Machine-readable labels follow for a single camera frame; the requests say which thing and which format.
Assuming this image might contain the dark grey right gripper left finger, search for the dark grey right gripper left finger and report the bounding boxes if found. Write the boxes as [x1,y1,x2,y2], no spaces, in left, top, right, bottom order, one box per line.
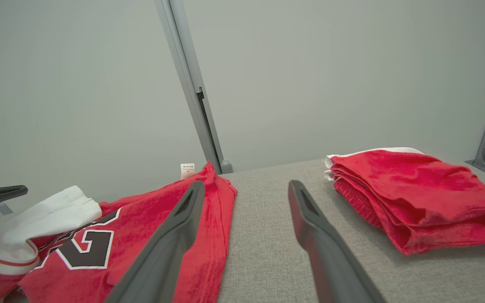
[106,181,205,303]

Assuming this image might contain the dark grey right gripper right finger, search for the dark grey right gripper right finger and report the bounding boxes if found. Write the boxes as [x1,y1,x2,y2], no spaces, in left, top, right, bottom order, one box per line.
[288,180,386,303]

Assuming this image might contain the red basketball jersey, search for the red basketball jersey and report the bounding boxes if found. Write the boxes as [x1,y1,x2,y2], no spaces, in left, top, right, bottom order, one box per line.
[0,163,238,303]

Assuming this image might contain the red basketball shorts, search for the red basketball shorts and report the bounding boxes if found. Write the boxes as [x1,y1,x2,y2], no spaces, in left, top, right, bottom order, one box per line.
[323,147,485,256]

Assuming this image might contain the grey partition post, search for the grey partition post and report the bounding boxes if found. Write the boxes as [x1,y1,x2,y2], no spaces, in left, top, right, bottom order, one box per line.
[154,0,234,174]

